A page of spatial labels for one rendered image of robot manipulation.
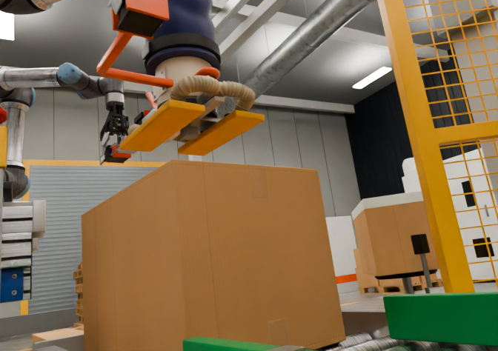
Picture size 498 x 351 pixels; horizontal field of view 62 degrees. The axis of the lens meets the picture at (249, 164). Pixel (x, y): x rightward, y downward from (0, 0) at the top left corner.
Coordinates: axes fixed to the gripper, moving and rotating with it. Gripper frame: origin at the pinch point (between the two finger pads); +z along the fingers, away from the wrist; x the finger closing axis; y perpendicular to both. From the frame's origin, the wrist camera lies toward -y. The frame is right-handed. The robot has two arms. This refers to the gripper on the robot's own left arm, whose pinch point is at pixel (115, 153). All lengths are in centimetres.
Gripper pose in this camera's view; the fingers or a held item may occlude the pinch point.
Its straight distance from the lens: 176.5
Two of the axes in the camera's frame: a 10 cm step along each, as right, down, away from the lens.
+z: 1.2, 9.6, -2.4
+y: 5.8, -2.7, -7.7
